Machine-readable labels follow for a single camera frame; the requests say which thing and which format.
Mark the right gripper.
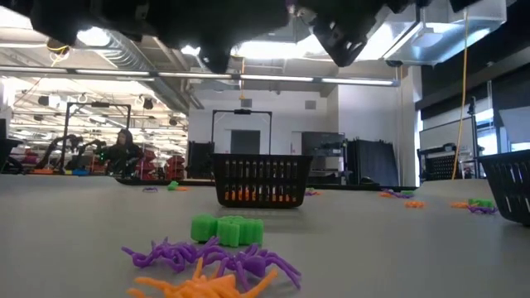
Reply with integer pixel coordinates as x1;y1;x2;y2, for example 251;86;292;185
296;0;387;68

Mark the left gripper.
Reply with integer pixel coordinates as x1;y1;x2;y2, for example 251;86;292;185
164;0;292;75

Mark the long ceiling light strip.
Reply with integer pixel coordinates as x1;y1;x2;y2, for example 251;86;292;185
0;65;401;87

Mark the grey cabinet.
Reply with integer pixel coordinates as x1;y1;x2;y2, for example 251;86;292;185
301;131;347;184

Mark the black curtain partition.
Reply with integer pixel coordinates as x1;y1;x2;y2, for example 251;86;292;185
346;138;399;187
186;140;216;180

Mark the black slotted plastic basket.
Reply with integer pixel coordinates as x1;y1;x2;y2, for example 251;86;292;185
210;153;315;209
478;149;530;227

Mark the red tool cart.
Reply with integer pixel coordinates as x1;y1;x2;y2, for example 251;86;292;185
142;147;157;180
165;155;186;181

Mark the person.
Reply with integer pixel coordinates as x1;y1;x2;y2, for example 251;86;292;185
99;127;145;177

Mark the grey table mat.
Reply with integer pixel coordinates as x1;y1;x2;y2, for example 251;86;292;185
0;173;530;298

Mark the black camera rig frame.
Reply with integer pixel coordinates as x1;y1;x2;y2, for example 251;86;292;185
211;108;273;156
60;101;133;166

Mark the silver spiral ventilation duct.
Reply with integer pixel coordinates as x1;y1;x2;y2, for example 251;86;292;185
78;28;157;71

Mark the yellow hanging cable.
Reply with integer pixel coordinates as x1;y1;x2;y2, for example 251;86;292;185
450;7;470;180

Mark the hanging cable reel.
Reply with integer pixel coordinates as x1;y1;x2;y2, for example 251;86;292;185
46;39;75;57

